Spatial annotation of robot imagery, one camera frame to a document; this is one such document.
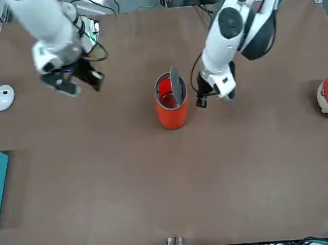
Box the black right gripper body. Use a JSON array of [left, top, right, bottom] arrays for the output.
[[72, 58, 98, 89]]

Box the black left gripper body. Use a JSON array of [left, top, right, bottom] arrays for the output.
[[196, 71, 217, 98]]

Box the red trash bin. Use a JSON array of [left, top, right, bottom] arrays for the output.
[[151, 65, 191, 132]]

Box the small green circuit board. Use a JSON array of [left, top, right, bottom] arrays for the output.
[[86, 17, 103, 49]]

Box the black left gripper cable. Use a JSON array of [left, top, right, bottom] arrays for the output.
[[188, 53, 208, 98]]

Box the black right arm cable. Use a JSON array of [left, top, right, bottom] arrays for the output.
[[69, 0, 120, 64]]

